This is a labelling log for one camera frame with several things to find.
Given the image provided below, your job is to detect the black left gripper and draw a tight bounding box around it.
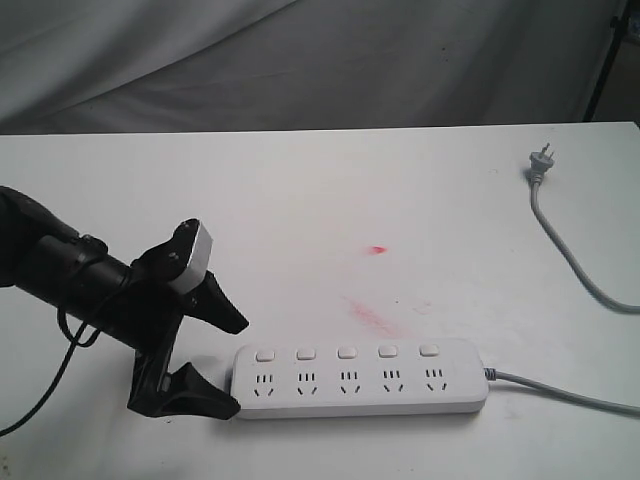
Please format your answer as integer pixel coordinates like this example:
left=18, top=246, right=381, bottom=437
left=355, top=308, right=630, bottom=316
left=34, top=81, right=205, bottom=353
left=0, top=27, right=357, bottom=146
left=127, top=219, right=249, bottom=419

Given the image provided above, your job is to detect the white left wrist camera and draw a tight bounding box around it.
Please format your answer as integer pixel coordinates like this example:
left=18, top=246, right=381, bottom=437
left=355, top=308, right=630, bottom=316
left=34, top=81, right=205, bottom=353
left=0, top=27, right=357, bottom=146
left=169, top=219, right=213, bottom=295

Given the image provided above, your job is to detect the grey backdrop cloth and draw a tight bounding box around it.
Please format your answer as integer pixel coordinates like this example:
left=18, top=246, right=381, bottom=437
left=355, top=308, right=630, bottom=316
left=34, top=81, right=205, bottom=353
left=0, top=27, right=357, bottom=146
left=1, top=1, right=624, bottom=134

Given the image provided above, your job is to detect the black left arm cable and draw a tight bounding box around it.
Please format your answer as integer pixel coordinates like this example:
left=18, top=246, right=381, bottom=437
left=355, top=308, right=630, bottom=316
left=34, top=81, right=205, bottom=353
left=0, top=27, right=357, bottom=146
left=0, top=239, right=136, bottom=441

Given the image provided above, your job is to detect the white five-socket power strip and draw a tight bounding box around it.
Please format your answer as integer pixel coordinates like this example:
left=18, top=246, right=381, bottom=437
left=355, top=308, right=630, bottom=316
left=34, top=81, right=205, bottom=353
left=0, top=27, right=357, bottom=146
left=230, top=338, right=489, bottom=419

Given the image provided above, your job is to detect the black stand in background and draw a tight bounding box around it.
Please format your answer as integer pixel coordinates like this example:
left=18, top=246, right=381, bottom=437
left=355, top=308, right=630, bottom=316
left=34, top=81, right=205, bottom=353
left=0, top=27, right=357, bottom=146
left=581, top=0, right=633, bottom=123

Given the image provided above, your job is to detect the grey power cord with plug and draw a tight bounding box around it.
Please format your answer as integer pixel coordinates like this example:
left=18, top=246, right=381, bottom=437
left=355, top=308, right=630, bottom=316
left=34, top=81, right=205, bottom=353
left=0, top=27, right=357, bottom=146
left=482, top=140, right=640, bottom=417

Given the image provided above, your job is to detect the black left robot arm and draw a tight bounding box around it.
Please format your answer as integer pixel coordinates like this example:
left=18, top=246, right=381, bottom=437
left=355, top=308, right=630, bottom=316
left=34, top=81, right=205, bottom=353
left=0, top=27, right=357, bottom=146
left=1, top=187, right=249, bottom=420

